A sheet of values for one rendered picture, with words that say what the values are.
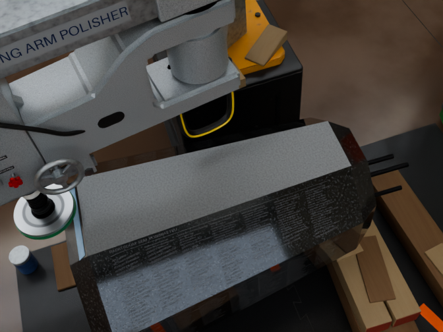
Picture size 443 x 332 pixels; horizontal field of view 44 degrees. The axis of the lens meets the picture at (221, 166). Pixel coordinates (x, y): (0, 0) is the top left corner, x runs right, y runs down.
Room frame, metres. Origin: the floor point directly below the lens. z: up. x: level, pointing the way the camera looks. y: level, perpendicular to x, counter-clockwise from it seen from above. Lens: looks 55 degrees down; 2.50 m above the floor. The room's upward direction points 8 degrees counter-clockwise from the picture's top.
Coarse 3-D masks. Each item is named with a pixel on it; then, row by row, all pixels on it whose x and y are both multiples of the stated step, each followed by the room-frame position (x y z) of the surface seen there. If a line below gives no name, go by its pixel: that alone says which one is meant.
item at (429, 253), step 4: (440, 244) 1.03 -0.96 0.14; (432, 248) 1.02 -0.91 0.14; (436, 248) 1.02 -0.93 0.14; (440, 248) 1.02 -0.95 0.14; (428, 252) 1.00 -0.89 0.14; (432, 252) 1.00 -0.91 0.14; (436, 252) 1.00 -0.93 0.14; (440, 252) 1.00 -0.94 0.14; (428, 256) 0.98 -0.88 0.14; (432, 256) 0.98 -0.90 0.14; (436, 256) 0.98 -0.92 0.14; (440, 256) 0.98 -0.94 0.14; (432, 260) 0.96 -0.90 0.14; (436, 260) 0.96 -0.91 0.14; (440, 260) 0.96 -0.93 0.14; (432, 264) 0.95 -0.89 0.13; (436, 264) 0.94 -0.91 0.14; (440, 264) 0.94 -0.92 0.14; (436, 268) 0.93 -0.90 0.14; (440, 268) 0.92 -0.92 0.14; (440, 272) 0.90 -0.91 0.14
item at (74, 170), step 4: (92, 156) 1.08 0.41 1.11; (92, 160) 1.07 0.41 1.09; (96, 164) 1.07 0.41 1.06; (60, 168) 1.04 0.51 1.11; (64, 168) 1.04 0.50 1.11; (76, 168) 1.05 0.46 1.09; (88, 168) 1.04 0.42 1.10; (72, 172) 1.05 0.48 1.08; (76, 172) 1.05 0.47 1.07; (84, 172) 1.03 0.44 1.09; (88, 172) 1.03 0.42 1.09; (92, 172) 1.03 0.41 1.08; (68, 176) 1.04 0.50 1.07; (48, 184) 1.02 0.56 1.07; (20, 196) 0.98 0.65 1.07; (12, 200) 0.97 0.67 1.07
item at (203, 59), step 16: (208, 32) 1.21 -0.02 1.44; (224, 32) 1.25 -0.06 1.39; (176, 48) 1.21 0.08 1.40; (192, 48) 1.19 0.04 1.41; (208, 48) 1.19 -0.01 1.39; (224, 48) 1.24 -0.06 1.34; (176, 64) 1.22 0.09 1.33; (192, 64) 1.19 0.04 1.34; (208, 64) 1.19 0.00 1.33; (224, 64) 1.23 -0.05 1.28; (192, 80) 1.19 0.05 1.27; (208, 80) 1.19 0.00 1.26
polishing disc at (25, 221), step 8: (56, 184) 1.14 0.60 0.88; (24, 200) 1.09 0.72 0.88; (56, 200) 1.08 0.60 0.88; (64, 200) 1.07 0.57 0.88; (72, 200) 1.07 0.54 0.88; (16, 208) 1.07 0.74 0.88; (24, 208) 1.06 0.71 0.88; (56, 208) 1.04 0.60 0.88; (64, 208) 1.04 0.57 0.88; (72, 208) 1.03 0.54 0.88; (16, 216) 1.03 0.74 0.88; (24, 216) 1.03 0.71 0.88; (32, 216) 1.02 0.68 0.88; (56, 216) 1.01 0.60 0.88; (64, 216) 1.01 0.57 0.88; (16, 224) 1.00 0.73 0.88; (24, 224) 1.00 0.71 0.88; (32, 224) 0.99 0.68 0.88; (40, 224) 0.99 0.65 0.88; (48, 224) 0.98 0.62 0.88; (56, 224) 0.98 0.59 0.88; (64, 224) 0.98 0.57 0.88; (24, 232) 0.96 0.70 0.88; (32, 232) 0.96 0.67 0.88; (40, 232) 0.96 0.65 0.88; (48, 232) 0.95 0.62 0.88
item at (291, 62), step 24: (288, 48) 1.82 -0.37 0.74; (264, 72) 1.69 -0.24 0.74; (288, 72) 1.68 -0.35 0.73; (240, 96) 1.63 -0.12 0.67; (264, 96) 1.65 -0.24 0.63; (288, 96) 1.68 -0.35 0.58; (168, 120) 2.11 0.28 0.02; (192, 120) 1.59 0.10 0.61; (216, 120) 1.61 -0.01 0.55; (240, 120) 1.64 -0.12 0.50; (264, 120) 1.66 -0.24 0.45; (288, 120) 1.68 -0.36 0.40
